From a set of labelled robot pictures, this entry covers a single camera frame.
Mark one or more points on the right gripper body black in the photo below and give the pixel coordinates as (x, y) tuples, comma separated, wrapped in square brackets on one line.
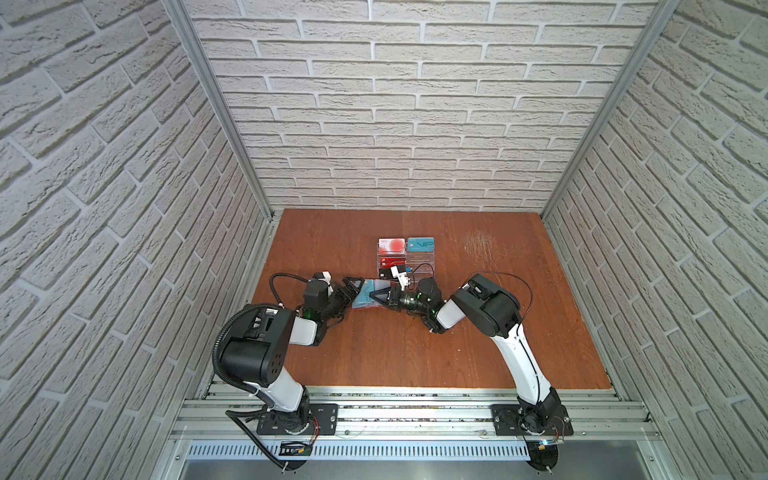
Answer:
[(409, 301)]

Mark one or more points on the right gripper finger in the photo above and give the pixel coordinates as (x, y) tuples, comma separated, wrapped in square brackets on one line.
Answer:
[(383, 293), (385, 303)]

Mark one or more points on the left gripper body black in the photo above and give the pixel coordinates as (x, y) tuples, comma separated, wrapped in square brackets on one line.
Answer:
[(338, 304)]

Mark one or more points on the red leather card wallet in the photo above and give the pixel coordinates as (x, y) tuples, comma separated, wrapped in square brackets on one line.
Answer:
[(382, 284)]

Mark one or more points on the clear acrylic card display stand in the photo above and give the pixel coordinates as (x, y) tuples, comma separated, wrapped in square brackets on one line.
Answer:
[(406, 259)]

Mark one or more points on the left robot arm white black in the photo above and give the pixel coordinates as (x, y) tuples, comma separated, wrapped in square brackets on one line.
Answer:
[(250, 351)]

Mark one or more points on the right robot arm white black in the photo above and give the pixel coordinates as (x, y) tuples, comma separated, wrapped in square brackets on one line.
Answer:
[(495, 312)]

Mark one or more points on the red VIP card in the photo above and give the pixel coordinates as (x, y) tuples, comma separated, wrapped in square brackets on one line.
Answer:
[(389, 262)]

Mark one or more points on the white red circle card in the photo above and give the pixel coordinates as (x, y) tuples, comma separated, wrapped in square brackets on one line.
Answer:
[(392, 247)]

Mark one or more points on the teal VIP card in stand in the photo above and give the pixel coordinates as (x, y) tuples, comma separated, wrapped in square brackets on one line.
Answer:
[(420, 245)]

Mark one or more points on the small circuit board left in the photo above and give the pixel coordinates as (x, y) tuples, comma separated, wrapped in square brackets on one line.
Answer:
[(295, 449)]

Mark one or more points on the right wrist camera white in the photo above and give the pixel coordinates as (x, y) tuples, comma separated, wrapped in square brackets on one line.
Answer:
[(402, 274)]

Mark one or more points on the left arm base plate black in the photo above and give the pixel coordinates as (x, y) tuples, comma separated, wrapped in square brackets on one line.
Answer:
[(305, 421)]

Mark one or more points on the aluminium mounting rail frame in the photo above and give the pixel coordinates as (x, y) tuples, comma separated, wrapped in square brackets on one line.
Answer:
[(409, 423)]

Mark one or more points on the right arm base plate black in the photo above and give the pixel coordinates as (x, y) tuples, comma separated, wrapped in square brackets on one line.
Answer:
[(515, 420)]

